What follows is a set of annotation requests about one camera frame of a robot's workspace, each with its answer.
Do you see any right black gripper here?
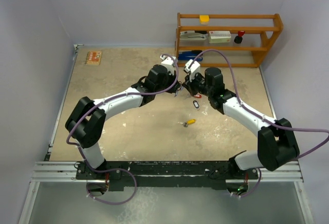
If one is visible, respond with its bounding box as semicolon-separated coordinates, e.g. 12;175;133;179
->
182;71;213;97

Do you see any blue tagged key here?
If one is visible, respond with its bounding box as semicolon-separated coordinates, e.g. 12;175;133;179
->
174;86;184;97

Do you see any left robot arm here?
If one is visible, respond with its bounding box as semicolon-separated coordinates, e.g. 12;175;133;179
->
65;64;180;179

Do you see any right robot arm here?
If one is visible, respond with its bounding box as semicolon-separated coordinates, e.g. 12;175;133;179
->
183;67;300;178

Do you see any blue black stapler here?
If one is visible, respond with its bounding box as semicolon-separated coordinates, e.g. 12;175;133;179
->
178;50;202;61

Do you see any yellow tagged key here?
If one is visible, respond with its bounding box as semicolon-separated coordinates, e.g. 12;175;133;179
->
178;119;196;127

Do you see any wooden shelf rack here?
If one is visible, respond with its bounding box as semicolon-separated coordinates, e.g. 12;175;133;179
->
175;13;284;68

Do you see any white red box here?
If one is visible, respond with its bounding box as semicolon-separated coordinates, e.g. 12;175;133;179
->
208;31;231;44

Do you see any red black stamp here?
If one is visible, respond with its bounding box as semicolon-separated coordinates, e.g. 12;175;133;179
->
234;31;245;44

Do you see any white grey stapler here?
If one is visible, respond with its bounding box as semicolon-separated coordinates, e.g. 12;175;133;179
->
179;30;208;41

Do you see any yellow lidded container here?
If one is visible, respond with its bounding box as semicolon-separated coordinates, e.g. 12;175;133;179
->
199;14;210;25

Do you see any orange spiral notepad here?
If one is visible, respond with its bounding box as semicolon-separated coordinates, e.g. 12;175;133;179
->
85;51;102;66

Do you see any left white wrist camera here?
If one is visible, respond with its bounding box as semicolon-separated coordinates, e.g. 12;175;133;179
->
160;54;177;75

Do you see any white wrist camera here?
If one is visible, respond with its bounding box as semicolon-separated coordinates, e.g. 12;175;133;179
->
183;60;200;82
160;54;177;75

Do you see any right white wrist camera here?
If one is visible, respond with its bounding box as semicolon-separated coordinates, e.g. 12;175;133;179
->
183;60;200;82

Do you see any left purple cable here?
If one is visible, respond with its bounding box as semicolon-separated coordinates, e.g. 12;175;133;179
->
66;53;179;170

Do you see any purple cable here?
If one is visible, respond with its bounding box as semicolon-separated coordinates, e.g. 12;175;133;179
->
189;49;329;161
66;53;179;170

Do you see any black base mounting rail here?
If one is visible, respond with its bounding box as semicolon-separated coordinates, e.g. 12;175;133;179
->
75;161;259;192

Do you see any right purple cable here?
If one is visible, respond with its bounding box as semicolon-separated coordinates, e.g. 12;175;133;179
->
189;49;329;161

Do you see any aluminium frame rail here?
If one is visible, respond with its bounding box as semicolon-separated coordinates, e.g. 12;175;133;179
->
31;161;77;182

